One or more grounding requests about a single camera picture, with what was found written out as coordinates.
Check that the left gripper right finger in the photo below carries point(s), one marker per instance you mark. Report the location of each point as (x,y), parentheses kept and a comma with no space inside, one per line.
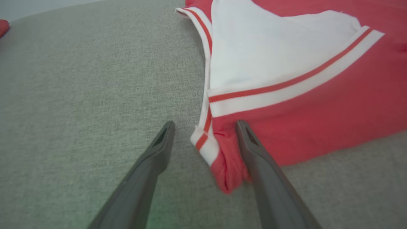
(276,194)

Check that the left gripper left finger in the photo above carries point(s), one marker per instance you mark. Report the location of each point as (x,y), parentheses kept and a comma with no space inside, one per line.
(136,190)

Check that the red jersey with striped trim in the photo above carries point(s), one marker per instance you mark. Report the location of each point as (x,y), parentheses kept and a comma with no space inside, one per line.
(334,114)

